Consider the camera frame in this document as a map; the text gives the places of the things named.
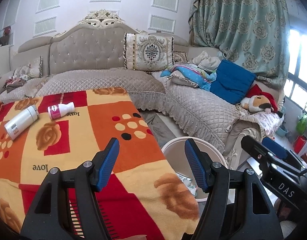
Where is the white green plastic wrapper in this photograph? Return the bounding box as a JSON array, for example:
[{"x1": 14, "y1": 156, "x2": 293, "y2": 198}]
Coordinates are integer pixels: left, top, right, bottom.
[{"x1": 177, "y1": 173, "x2": 197, "y2": 197}]

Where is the pink plastic trash bin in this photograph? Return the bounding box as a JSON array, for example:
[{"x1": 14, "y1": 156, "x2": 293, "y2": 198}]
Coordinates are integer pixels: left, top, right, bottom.
[{"x1": 161, "y1": 136, "x2": 229, "y2": 203}]

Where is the orange red patterned blanket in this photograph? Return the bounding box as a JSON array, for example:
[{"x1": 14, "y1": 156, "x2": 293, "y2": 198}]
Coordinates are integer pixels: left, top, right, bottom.
[{"x1": 0, "y1": 88, "x2": 199, "y2": 239}]

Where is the plush toy with red hat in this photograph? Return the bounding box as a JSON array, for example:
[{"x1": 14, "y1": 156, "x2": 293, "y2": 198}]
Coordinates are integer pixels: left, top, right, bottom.
[{"x1": 240, "y1": 84, "x2": 283, "y2": 118}]

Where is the small pink label bottle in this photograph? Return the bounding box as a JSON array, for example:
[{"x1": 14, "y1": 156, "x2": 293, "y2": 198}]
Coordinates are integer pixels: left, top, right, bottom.
[{"x1": 48, "y1": 102, "x2": 75, "y2": 120}]

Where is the white thermos bottle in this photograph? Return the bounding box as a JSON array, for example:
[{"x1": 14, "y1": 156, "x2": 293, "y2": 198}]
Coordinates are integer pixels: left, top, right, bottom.
[{"x1": 4, "y1": 105, "x2": 39, "y2": 141}]

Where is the blue cushion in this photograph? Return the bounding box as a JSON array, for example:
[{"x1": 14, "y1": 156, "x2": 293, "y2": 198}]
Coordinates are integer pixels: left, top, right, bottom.
[{"x1": 210, "y1": 60, "x2": 256, "y2": 105}]

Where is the colourful blue striped cloth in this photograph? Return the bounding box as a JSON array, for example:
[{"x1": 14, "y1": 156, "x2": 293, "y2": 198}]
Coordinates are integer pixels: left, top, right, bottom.
[{"x1": 161, "y1": 63, "x2": 217, "y2": 91}]

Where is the pile of clothes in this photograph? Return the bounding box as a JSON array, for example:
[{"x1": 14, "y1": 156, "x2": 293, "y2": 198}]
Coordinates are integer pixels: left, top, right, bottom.
[{"x1": 1, "y1": 75, "x2": 31, "y2": 93}]

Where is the beige tufted sofa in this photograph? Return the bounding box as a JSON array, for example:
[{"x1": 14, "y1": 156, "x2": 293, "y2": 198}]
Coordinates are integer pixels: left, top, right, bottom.
[{"x1": 0, "y1": 10, "x2": 284, "y2": 168}]

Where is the green patterned curtain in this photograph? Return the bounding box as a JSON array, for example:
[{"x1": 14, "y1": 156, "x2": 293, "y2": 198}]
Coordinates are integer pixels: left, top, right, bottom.
[{"x1": 188, "y1": 0, "x2": 290, "y2": 90}]

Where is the embroidered beige cushion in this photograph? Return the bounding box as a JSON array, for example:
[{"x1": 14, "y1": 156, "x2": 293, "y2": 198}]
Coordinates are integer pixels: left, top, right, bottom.
[{"x1": 123, "y1": 33, "x2": 174, "y2": 72}]

